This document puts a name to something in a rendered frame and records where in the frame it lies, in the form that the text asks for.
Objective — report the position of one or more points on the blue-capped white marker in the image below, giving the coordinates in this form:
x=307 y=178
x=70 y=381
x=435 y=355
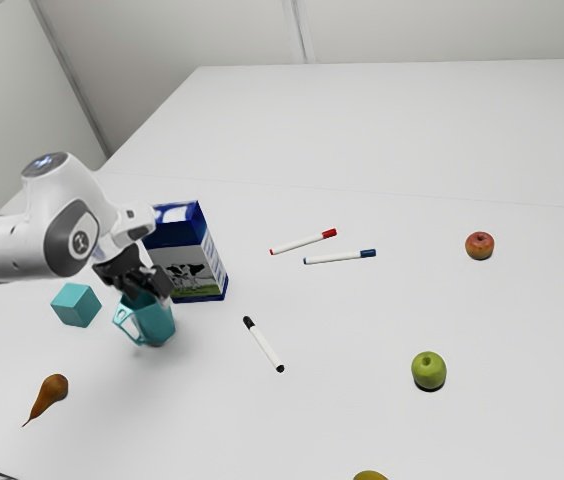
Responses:
x=339 y=256

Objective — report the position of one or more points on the brown pear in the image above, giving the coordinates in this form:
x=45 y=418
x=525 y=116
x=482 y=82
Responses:
x=48 y=394

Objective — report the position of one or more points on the red-capped white marker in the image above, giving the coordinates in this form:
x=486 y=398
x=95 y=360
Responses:
x=303 y=242

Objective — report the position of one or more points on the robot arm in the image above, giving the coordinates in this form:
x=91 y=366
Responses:
x=32 y=235

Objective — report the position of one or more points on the black-capped white marker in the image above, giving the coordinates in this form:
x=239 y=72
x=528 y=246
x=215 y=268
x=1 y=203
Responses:
x=263 y=343

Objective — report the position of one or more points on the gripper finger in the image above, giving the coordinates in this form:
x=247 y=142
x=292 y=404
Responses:
x=161 y=284

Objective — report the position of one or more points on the yellow-green fruit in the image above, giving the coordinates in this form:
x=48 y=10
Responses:
x=370 y=475

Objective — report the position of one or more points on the blue milk carton with cows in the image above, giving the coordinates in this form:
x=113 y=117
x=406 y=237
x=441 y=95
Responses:
x=193 y=255

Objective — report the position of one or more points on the red apple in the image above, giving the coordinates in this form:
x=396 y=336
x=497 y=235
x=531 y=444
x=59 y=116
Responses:
x=479 y=245

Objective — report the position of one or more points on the teal faceted mug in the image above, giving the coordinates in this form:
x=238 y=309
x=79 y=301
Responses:
x=146 y=320

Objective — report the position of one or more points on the green apple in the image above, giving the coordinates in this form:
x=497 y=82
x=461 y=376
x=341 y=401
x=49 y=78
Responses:
x=428 y=370

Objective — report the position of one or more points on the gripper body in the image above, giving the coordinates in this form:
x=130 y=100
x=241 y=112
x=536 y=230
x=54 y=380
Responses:
x=119 y=270

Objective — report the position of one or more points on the teal cube block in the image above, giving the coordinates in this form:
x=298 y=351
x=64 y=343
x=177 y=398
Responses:
x=76 y=305

